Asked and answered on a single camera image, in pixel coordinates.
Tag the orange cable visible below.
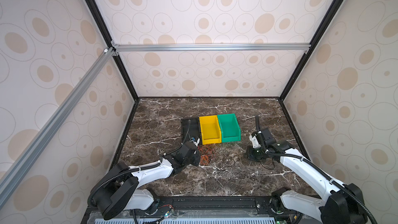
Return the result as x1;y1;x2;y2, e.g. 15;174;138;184
198;144;215;166

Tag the black thin cable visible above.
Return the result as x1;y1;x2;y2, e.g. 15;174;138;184
214;152;276;171

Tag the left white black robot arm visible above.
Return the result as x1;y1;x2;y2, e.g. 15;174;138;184
87;141;201;220

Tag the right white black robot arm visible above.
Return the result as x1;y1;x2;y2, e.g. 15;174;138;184
247;125;377;224

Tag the black plastic bin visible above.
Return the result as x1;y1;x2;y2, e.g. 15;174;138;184
180;117;202;145

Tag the yellow plastic bin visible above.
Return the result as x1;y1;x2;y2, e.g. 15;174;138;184
199;115;221;145

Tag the green plastic bin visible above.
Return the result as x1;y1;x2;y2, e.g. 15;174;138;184
217;114;241;143

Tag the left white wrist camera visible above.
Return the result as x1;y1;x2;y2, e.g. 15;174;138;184
191;138;200;146

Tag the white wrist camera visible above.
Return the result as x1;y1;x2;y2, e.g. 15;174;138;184
191;138;200;146
249;132;261;149

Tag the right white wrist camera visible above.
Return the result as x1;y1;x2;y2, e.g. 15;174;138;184
249;132;261;149

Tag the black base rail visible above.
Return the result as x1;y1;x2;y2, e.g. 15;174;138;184
81;195;349;224

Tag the horizontal aluminium rail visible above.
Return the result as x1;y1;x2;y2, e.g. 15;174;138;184
115;43;311;52

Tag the left diagonal aluminium rail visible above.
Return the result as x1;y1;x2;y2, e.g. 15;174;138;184
1;47;116;207

